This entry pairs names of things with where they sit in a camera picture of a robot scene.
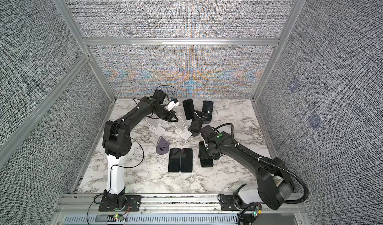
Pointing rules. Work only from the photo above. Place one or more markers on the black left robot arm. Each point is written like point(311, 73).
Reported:
point(117, 141)

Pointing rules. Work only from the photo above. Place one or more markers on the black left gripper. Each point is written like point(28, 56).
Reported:
point(171, 113)

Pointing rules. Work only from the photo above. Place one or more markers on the purple round phone stand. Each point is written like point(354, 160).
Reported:
point(163, 146)

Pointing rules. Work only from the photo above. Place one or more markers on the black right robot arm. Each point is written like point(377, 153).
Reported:
point(274, 182)

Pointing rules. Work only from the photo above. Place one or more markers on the white folding phone stand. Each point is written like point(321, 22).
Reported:
point(182, 129)

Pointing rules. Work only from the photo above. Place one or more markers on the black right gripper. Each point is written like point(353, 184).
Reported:
point(202, 154)

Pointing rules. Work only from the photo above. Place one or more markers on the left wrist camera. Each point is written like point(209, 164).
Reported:
point(172, 104)

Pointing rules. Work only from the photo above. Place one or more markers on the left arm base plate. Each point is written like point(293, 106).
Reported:
point(120, 204)

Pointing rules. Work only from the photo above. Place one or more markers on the aluminium front rail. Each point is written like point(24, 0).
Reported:
point(172, 209)

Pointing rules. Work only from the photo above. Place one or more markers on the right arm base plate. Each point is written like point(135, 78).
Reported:
point(227, 203)

